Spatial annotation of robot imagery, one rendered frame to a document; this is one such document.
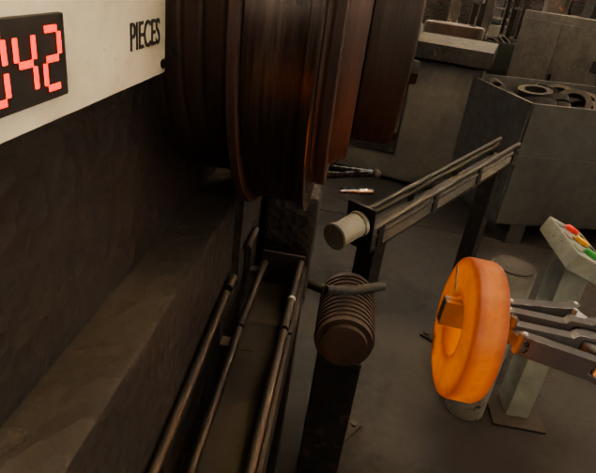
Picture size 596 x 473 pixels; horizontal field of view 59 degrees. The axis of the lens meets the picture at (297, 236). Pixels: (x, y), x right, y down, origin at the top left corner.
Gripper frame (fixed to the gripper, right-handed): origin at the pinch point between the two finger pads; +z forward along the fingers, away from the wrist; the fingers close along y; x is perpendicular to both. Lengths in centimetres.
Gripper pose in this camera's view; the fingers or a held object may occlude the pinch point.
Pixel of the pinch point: (472, 315)
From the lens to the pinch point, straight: 61.1
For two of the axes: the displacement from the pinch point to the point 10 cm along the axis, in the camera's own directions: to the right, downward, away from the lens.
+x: 1.8, -8.7, -4.6
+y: 1.2, -4.4, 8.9
